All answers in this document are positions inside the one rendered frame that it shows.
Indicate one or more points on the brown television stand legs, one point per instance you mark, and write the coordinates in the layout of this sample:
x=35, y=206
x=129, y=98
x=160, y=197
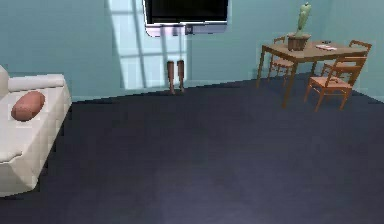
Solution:
x=176, y=75

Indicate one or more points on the brown wooden chair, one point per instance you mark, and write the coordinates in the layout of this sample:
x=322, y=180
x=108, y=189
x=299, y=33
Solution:
x=279, y=63
x=360, y=44
x=333, y=81

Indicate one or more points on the black television set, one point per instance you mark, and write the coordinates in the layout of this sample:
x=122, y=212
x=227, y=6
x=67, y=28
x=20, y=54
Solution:
x=186, y=11

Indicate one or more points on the brown wooden table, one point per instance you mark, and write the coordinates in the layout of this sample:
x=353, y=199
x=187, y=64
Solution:
x=308, y=55

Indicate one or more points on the green cactus in brown pot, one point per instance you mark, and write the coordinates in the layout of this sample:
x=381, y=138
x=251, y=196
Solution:
x=301, y=31

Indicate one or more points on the white and red book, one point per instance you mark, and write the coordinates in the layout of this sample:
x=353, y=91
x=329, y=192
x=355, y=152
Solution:
x=326, y=47

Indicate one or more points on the small black remote control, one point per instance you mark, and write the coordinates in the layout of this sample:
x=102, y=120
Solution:
x=326, y=42

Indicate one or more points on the white sofa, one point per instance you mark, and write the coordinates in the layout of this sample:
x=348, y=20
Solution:
x=31, y=140

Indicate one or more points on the red-brown oval cushion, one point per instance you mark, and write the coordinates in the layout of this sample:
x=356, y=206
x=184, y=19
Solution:
x=28, y=105

